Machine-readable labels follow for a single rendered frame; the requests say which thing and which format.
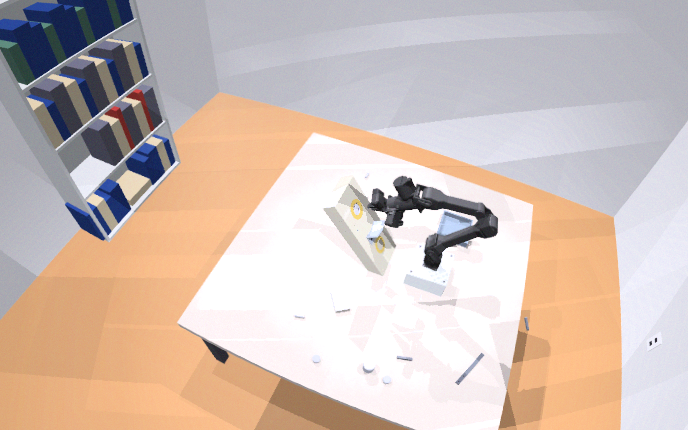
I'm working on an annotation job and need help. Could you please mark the grey flat bar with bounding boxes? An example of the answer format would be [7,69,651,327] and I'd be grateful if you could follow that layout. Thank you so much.
[456,353,484,385]

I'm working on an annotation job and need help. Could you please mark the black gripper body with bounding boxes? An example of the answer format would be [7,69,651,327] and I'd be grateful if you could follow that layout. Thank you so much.
[371,188,405,219]

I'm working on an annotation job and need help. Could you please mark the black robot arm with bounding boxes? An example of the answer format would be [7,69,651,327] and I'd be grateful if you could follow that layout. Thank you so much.
[385,175,498,271]

